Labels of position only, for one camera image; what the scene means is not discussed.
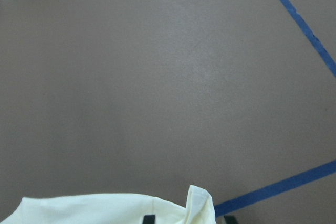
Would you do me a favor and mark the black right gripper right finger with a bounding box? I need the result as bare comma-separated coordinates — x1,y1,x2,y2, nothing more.
223,215,236,224

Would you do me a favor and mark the cream long-sleeve cat shirt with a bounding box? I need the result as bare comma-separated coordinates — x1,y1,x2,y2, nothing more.
2,185,216,223

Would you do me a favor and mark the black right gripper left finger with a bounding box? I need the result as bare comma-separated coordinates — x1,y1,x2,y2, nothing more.
143,215,155,224

